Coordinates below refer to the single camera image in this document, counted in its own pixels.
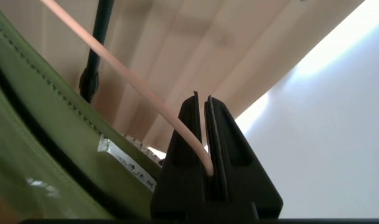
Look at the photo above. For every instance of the pink clothes hanger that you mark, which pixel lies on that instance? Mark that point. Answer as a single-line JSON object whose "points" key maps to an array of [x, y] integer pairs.
{"points": [[130, 76]]}

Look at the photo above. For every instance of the black clothes rack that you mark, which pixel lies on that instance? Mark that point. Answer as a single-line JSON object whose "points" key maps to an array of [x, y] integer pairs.
{"points": [[96, 46]]}

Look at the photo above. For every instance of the beige curtain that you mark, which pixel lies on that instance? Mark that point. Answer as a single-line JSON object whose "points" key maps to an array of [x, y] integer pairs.
{"points": [[208, 46]]}

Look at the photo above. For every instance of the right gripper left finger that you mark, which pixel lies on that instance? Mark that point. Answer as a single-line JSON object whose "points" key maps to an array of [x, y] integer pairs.
{"points": [[176, 193]]}

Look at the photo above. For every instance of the green garment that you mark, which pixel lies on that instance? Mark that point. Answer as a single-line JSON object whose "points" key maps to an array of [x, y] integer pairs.
{"points": [[68, 140]]}

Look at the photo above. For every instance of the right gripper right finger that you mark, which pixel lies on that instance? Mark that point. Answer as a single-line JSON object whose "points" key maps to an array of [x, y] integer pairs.
{"points": [[248, 193]]}

